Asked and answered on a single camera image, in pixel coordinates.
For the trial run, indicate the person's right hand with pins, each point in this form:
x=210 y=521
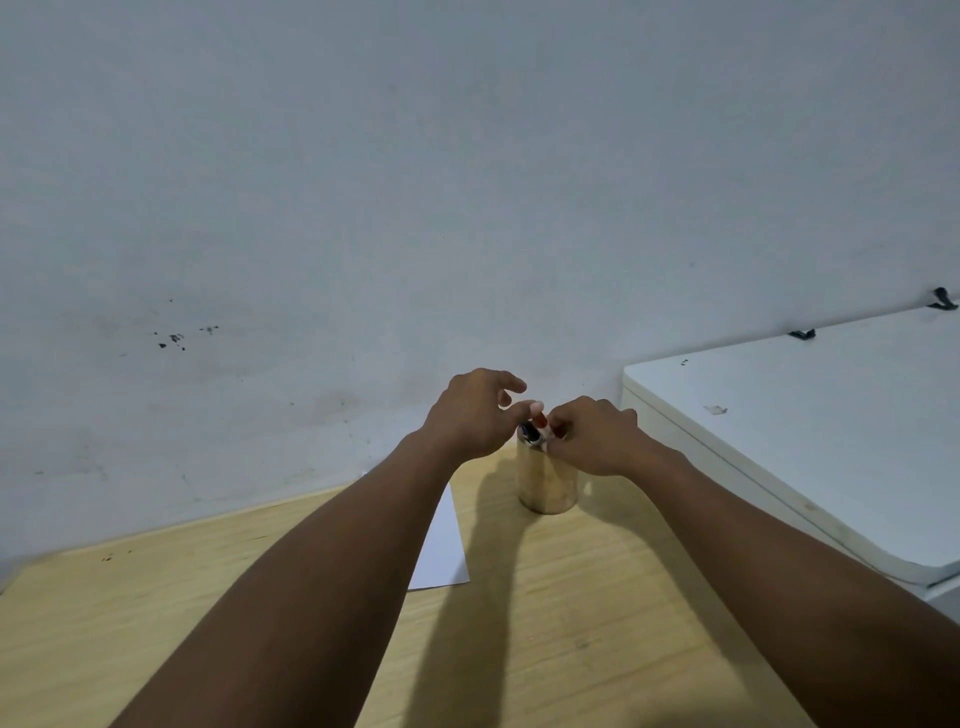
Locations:
x=600 y=439

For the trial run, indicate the person's left hand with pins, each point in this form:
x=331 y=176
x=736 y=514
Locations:
x=469 y=416

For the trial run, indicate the person's right fingers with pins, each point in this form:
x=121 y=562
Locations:
x=568 y=424

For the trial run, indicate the person's left thumb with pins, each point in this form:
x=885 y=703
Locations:
x=525 y=412

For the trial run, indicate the red pen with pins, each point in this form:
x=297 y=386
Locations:
x=540 y=421

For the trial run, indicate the person's right forearm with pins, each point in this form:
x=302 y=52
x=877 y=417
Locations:
x=795 y=600

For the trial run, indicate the person's left forearm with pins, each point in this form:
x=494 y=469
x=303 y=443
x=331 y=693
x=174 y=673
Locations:
x=315 y=592

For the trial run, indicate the gold metal pen holder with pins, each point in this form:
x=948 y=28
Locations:
x=546 y=480

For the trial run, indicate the white paper sheet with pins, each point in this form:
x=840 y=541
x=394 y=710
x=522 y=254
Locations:
x=444 y=551

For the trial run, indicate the white chest appliance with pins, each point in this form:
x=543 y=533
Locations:
x=817 y=427

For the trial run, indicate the black appliance hinge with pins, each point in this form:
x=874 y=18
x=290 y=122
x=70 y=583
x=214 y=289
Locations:
x=942 y=300
x=802 y=334

